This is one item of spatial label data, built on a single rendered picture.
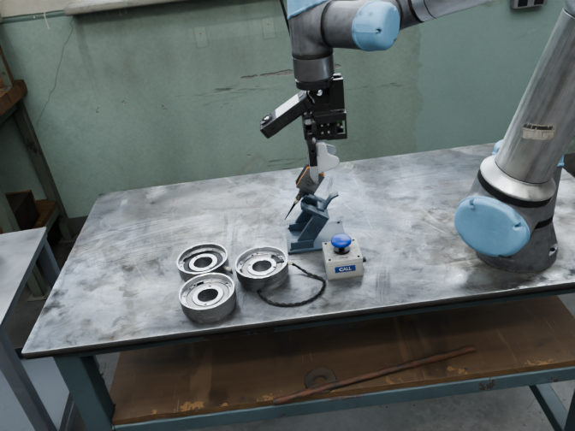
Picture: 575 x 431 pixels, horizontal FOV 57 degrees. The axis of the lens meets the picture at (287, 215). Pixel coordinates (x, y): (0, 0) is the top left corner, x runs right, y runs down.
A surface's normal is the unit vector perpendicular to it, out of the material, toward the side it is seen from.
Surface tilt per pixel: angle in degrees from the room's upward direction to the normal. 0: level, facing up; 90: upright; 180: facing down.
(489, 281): 0
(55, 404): 0
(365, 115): 90
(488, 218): 97
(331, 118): 90
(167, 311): 0
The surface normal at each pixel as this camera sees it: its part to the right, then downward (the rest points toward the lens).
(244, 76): 0.07, 0.52
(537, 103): -0.88, 0.22
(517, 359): -0.11, -0.85
